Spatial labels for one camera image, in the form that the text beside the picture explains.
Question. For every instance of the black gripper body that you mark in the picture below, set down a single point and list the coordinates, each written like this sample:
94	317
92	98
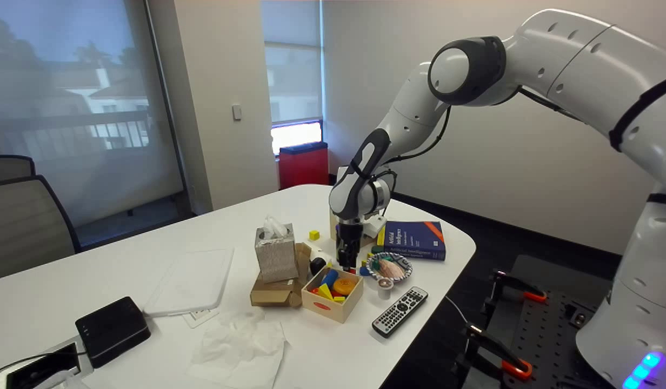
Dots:
350	235

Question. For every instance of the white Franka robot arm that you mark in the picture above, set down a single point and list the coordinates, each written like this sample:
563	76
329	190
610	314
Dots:
563	57

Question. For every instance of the patterned plate with toys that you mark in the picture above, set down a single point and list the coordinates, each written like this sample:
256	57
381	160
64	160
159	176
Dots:
388	270

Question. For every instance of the yellow block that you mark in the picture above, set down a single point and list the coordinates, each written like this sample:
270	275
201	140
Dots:
315	235

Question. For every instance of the wooden tray of coloured blocks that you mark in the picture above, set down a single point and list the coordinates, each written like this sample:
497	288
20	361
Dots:
334	294

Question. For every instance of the blue textbook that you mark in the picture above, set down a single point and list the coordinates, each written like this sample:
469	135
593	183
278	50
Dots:
417	240

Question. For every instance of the black remote control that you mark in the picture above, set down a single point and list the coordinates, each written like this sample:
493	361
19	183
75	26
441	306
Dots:
399	312

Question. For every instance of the flat cardboard box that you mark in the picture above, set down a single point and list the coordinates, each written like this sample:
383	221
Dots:
272	294

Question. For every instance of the red bin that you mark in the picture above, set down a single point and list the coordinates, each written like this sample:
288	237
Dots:
303	166

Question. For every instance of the crumpled white tissue paper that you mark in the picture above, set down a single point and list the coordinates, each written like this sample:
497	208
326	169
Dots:
238	348

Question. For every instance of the white paper sheet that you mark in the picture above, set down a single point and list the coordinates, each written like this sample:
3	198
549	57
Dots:
188	283

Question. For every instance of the black square device box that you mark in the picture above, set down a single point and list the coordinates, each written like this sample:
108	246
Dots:
111	330

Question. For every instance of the grey mesh office chair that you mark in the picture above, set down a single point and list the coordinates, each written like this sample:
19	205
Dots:
27	223
10	168

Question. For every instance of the white wall light switch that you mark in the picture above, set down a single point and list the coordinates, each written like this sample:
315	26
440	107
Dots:
236	112

